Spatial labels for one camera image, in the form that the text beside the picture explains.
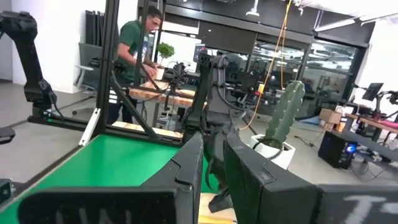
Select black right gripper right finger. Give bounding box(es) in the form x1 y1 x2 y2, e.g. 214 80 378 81
223 125 398 224

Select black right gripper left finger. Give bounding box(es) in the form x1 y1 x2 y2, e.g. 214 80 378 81
18 132 205 224

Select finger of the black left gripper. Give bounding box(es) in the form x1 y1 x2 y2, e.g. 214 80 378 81
207 188 234 214

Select black monitor on arm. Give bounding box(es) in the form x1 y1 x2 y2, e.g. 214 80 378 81
361 82 385 102

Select wooden tray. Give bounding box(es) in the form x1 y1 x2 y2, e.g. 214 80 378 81
198 192 238 224

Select white square plant pot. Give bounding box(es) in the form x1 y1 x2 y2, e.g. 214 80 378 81
249 133 297 170

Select green cactus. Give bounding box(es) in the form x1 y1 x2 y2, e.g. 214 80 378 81
263 80 307 147

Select wooden butcher-block table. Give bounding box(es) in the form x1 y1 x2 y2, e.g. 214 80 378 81
128 80 208 108

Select green table mat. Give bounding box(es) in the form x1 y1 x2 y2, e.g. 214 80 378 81
0 133 220 224

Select black computer tower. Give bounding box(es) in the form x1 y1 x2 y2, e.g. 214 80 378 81
317 130 359 170

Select small white round pot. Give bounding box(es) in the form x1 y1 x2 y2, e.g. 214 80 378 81
154 65 165 82

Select brown cardboard box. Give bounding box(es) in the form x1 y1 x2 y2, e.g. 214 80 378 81
319 107 343 125

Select small green bonsai tree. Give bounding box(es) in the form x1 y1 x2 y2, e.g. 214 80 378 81
156 42 176 68

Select wooden workbench with pink top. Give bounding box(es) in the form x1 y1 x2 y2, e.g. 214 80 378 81
340 112 398 162

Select standing person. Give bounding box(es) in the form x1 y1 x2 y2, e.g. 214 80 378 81
106 5 164 125

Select grey office chair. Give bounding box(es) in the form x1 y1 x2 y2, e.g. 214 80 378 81
71 42 104 116

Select black leaning panels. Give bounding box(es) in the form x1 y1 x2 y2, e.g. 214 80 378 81
85 9 107 47

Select black diagonal frame brace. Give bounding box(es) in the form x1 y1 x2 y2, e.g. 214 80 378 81
108 70 162 141

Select white frame bracket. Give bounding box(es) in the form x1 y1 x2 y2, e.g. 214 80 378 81
78 107 102 147

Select yellow hanging cable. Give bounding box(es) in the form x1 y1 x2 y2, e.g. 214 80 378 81
238 0 294 131

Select black frame base rail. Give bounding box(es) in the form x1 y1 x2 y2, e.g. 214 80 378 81
27 114 185 147

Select black aluminium frame post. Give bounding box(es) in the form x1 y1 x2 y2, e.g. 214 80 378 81
94 0 121 138

